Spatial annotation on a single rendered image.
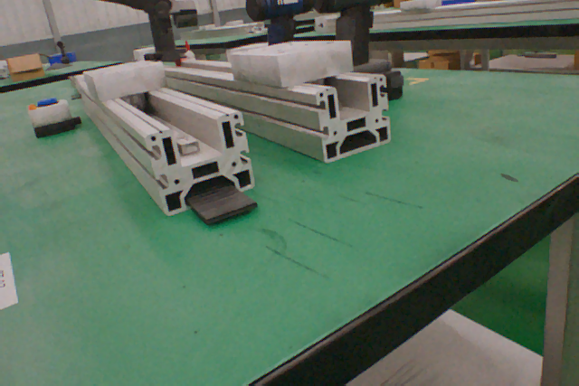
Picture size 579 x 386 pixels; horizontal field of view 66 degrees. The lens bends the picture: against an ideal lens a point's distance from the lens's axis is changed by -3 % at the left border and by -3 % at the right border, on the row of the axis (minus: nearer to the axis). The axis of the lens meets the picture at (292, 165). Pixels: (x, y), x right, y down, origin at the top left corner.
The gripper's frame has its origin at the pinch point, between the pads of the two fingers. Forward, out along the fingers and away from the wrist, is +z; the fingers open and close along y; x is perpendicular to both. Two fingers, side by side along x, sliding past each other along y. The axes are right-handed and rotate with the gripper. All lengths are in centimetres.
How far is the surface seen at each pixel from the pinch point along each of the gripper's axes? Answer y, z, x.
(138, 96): -19, -5, -51
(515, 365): 35, 57, -84
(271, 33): 11.5, -11.3, -41.2
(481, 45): 134, 8, 3
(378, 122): 2, -1, -85
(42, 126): -34.6, 0.9, -20.0
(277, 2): 12.5, -17.4, -43.2
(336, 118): -4, -3, -85
